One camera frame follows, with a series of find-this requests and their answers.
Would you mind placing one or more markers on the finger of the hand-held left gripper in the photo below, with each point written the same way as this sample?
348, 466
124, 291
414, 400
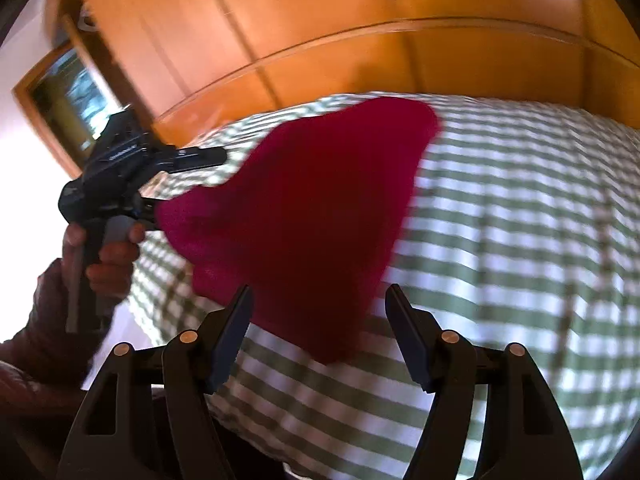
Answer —
147, 212
200, 158

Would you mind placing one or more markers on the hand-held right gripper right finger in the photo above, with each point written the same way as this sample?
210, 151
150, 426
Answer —
407, 335

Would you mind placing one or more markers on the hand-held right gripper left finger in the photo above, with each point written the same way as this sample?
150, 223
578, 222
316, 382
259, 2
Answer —
232, 340

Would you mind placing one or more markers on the red knit garment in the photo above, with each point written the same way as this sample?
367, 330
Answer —
310, 200

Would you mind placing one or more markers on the person's left forearm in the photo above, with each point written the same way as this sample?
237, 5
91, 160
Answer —
45, 330

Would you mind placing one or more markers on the person's left hand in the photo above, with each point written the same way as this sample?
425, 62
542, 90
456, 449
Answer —
115, 260

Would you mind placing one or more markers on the wooden framed picture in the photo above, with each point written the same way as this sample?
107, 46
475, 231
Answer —
65, 100

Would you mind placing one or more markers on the green checked bed sheet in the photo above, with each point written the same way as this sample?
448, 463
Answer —
500, 260

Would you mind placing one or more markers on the wooden wardrobe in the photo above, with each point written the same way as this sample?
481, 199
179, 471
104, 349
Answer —
325, 10

